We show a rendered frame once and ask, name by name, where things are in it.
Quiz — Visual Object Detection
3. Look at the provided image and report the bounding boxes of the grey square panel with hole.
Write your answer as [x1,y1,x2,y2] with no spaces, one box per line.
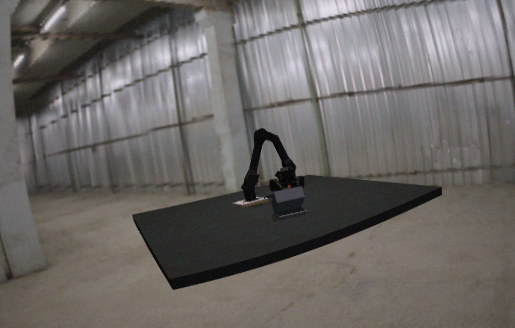
[272,186,308,219]

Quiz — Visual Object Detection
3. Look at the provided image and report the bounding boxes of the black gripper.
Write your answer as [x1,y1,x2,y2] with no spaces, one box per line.
[269,176,304,192]

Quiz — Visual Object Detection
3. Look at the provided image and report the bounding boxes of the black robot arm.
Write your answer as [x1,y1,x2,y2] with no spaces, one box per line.
[241,128,297,202]

